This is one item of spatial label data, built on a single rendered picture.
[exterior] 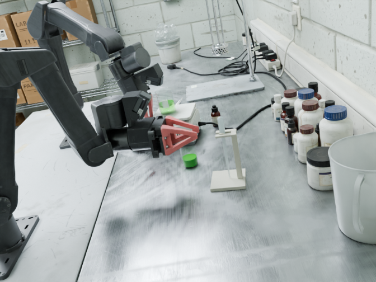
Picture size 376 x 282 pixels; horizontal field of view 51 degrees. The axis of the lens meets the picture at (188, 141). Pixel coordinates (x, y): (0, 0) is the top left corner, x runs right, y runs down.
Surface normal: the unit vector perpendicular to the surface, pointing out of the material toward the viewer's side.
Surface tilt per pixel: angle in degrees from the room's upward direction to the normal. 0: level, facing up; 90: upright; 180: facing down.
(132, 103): 89
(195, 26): 90
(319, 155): 0
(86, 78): 92
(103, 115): 90
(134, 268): 0
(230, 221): 0
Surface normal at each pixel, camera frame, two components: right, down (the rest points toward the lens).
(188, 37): 0.02, 0.41
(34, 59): 0.53, 0.26
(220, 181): -0.18, -0.89
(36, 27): -0.52, 0.44
